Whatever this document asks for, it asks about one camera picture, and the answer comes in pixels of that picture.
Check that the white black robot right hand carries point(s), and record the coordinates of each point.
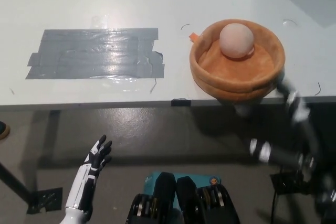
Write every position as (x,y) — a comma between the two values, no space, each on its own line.
(307,134)

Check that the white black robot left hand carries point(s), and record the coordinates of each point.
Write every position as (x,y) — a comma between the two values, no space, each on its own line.
(88,174)

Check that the white plush dumpling ball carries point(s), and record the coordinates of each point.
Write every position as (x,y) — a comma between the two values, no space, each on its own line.
(236,41)

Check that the orange plush soft plate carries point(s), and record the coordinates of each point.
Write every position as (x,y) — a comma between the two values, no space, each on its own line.
(236,77)

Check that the black teal robot body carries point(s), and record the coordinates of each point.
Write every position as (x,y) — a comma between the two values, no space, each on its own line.
(183,203)

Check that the black stand foot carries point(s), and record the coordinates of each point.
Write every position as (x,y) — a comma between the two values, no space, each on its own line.
(286,182)

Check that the black metal table leg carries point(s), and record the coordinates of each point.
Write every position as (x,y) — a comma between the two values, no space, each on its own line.
(18,182)

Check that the dark shoe with tan sole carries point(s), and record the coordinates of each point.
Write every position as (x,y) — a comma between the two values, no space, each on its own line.
(3,130)

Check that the small black tape strip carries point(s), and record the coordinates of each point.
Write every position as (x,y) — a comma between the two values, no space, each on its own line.
(181,102)

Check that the small orange tape tag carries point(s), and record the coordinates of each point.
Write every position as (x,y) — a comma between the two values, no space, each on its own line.
(193,37)

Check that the grey duct tape patch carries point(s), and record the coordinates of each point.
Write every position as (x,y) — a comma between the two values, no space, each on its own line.
(92,53)

